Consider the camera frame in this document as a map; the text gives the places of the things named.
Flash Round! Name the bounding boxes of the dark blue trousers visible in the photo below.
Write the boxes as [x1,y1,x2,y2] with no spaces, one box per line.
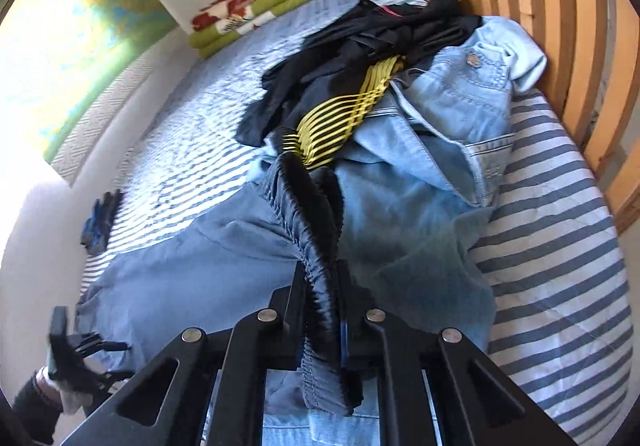
[75,153,361,416]

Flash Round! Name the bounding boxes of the white gloved left hand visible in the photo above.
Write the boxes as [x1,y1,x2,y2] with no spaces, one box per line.
[37,366,93,414]

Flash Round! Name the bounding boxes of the blue white striped bedspread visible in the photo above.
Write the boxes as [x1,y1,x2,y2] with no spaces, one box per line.
[81,0,634,444]

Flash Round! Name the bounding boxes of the folded blue grey clothes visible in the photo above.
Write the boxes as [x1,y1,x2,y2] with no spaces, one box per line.
[80,188,124,257]

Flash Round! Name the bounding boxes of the light blue denim jeans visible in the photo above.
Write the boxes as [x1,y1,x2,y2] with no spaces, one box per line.
[246,14,549,446]

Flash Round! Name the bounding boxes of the black garment with yellow stripes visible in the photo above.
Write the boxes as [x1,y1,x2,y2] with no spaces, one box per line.
[235,0,482,170]

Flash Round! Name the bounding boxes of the wooden slatted bed rail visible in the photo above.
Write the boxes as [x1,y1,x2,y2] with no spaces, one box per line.
[357,0,640,235]

